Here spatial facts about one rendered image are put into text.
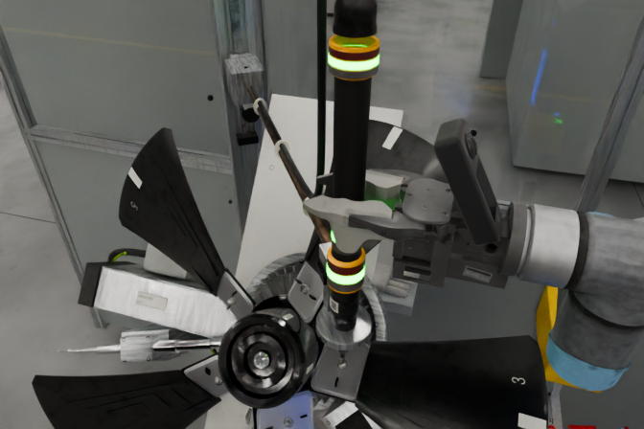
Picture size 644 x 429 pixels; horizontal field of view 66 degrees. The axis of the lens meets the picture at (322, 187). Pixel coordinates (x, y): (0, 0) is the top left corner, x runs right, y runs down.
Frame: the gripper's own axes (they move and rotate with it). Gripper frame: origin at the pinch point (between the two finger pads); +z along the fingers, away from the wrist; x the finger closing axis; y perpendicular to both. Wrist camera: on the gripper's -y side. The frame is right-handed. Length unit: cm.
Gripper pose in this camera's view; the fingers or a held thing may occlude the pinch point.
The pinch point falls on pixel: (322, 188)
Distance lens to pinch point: 51.4
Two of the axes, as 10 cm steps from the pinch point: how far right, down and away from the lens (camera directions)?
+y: 0.0, 8.2, 5.7
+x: 2.9, -5.4, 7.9
